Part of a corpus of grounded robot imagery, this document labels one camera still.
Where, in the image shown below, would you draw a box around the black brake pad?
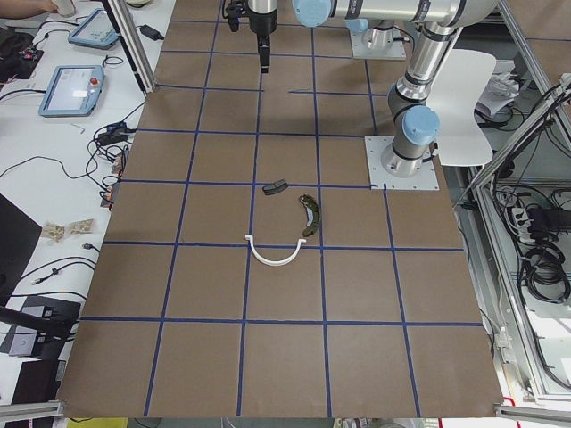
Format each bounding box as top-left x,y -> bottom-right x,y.
262,179 -> 288,196

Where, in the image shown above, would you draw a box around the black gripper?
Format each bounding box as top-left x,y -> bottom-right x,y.
257,35 -> 271,74

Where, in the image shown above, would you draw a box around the black flat box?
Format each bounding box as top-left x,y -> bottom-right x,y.
21,296 -> 81,337

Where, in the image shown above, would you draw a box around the black power strip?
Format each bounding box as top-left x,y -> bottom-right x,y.
527,208 -> 570,239

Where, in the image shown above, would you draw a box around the white curved plastic bracket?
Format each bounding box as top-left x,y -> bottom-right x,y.
244,235 -> 307,268

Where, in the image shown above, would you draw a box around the far teach pendant tablet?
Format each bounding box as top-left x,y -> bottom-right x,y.
68,8 -> 119,50

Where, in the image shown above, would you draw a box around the olive curved brake shoe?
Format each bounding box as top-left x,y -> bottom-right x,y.
299,193 -> 322,238

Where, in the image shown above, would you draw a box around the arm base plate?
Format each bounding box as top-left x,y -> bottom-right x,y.
364,136 -> 439,191
350,29 -> 407,62

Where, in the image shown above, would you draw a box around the teach pendant tablet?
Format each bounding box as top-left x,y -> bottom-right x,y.
68,8 -> 119,50
38,65 -> 105,118

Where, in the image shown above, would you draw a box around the near teach pendant tablet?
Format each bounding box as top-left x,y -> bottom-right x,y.
38,65 -> 105,118

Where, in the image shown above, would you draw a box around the small bag of parts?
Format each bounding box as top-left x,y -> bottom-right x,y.
66,218 -> 95,235
41,221 -> 65,243

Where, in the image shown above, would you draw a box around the white plastic chair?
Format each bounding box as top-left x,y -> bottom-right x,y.
426,49 -> 496,167

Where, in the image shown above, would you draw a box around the black power adapter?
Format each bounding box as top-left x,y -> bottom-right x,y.
96,129 -> 128,146

